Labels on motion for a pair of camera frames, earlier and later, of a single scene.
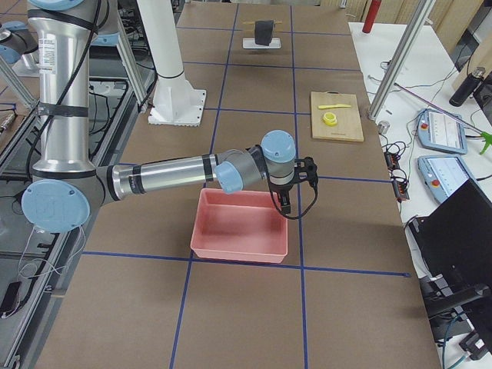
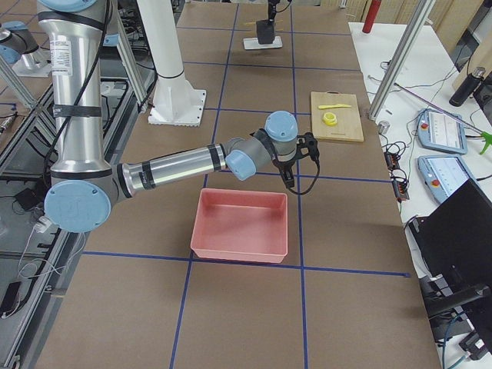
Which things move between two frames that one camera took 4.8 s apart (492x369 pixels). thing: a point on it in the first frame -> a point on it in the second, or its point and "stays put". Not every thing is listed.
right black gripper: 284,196 -> 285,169
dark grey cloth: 264,31 stays put
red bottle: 371,15 stays put
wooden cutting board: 335,116 stays put
